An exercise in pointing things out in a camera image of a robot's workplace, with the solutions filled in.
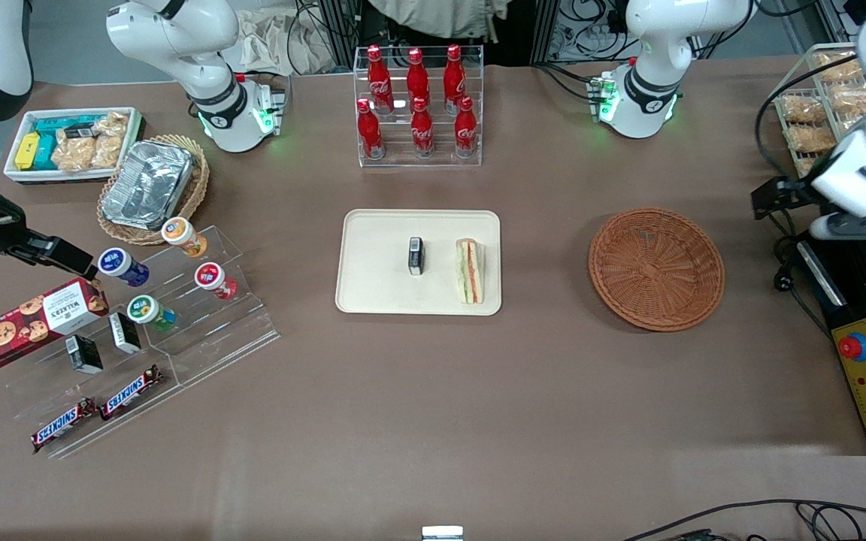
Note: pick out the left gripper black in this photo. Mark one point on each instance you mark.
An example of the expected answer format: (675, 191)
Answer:
(786, 194)

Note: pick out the triangle sandwich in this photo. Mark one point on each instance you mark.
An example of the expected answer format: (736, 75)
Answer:
(470, 272)

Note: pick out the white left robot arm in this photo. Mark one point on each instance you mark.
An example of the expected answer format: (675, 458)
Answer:
(651, 98)

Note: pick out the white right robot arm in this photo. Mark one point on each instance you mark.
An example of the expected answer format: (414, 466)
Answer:
(215, 113)

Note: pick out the aluminium foil tray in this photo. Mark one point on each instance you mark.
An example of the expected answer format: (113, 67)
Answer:
(147, 184)

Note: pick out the brown wicker basket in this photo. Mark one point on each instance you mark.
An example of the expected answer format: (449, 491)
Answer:
(658, 270)

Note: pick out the light wicker basket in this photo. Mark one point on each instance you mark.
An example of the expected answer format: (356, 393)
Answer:
(196, 188)

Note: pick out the cream plastic tray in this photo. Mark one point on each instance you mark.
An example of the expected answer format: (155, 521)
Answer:
(380, 285)

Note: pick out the clear fried snack bag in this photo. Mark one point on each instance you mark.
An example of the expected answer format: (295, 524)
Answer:
(813, 138)
(837, 68)
(803, 109)
(850, 98)
(809, 164)

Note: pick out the purple gum bottle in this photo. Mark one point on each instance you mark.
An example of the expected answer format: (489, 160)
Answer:
(119, 264)

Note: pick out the red Walkers shortbread box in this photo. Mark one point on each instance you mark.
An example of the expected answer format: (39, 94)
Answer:
(27, 327)

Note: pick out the white plastic bin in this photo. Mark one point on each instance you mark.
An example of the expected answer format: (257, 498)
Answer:
(13, 174)

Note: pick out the teal small box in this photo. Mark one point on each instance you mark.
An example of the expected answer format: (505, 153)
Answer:
(57, 125)
(46, 154)

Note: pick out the small black box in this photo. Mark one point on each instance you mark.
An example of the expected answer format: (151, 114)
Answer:
(416, 257)
(125, 333)
(84, 355)

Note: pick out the clear cracker snack pack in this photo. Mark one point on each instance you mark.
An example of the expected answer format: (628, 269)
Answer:
(74, 154)
(107, 150)
(114, 124)

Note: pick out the green gum bottle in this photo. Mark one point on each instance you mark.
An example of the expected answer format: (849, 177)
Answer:
(147, 310)

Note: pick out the yellow small box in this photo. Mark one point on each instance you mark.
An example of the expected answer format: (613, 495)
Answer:
(27, 152)

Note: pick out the orange gum bottle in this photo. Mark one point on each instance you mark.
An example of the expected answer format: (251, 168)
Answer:
(180, 233)

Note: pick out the black machine yellow panel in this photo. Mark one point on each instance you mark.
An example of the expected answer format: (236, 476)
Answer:
(854, 300)

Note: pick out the Snickers chocolate bar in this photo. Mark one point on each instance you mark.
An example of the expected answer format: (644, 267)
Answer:
(65, 425)
(131, 392)

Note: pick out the red gum bottle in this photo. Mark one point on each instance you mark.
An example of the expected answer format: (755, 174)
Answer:
(213, 278)

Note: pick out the red emergency stop button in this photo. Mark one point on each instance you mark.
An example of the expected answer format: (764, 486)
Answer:
(854, 347)

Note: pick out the clear acrylic tiered stand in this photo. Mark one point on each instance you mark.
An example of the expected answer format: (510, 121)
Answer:
(215, 330)

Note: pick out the crumpled beige cloth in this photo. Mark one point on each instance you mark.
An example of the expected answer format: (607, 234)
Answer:
(275, 41)

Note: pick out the red cola bottle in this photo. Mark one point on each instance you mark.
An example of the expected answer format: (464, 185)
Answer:
(465, 130)
(379, 79)
(454, 75)
(370, 134)
(422, 131)
(418, 75)

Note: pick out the clear acrylic bottle rack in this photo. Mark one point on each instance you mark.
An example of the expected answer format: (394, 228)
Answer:
(398, 160)

